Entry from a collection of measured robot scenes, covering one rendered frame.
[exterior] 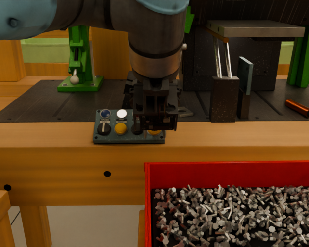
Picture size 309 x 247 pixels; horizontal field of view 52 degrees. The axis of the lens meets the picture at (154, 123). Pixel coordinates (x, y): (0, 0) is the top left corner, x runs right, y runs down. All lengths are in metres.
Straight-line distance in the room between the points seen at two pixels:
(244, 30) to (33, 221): 1.29
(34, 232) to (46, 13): 1.45
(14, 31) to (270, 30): 0.52
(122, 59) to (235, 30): 0.63
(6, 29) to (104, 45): 0.96
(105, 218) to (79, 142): 1.26
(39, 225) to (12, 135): 0.92
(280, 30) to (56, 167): 0.54
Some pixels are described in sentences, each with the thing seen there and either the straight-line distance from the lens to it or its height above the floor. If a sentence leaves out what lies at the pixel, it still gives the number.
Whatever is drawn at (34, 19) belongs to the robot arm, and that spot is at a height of 1.17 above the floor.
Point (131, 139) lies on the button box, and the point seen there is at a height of 0.91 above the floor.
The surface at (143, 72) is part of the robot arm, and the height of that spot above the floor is 1.09.
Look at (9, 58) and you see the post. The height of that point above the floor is 0.97.
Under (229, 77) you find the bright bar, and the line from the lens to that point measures 0.77.
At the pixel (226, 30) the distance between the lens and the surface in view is 0.66.
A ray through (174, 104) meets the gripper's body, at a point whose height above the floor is 1.03.
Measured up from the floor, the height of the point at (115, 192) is 0.79.
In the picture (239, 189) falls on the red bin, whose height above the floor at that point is 0.88.
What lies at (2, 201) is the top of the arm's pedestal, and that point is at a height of 0.84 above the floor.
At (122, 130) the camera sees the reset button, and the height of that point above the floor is 0.93.
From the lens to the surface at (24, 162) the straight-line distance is 0.72.
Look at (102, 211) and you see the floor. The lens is 1.96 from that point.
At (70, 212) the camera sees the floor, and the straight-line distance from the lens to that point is 2.00.
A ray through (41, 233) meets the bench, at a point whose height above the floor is 0.15.
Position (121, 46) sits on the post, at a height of 1.01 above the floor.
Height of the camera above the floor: 1.19
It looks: 22 degrees down
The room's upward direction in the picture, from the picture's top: straight up
